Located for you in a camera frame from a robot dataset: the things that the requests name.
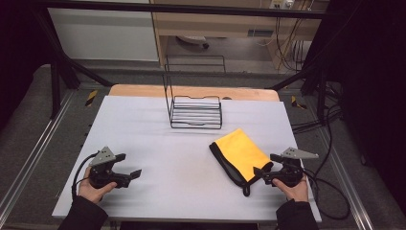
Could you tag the black metal frame stand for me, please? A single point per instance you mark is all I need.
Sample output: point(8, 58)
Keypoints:
point(320, 83)
point(56, 83)

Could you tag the white power strip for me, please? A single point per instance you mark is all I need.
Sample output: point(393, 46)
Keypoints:
point(281, 4)

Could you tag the aluminium rail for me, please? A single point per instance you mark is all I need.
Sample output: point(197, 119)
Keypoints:
point(35, 150)
point(348, 179)

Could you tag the black metal frame bar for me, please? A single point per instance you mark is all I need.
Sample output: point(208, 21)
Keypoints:
point(191, 9)

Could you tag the yellow cloth with black trim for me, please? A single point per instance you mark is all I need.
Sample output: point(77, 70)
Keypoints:
point(241, 153)

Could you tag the person's right hand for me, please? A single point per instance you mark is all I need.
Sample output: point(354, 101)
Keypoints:
point(293, 191)

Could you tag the yellow black tape marker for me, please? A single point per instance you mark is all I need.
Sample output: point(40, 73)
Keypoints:
point(297, 103)
point(91, 97)

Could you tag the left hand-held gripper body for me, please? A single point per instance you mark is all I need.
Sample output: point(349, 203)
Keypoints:
point(105, 177)

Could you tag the white chair base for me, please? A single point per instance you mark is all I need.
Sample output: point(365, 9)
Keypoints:
point(191, 40)

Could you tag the person's left hand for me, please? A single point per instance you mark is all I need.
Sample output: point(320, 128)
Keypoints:
point(92, 191)

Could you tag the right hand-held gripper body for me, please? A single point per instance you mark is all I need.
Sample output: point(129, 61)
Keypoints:
point(290, 172)

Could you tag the white cabinet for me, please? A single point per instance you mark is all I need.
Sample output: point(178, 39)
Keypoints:
point(102, 35)

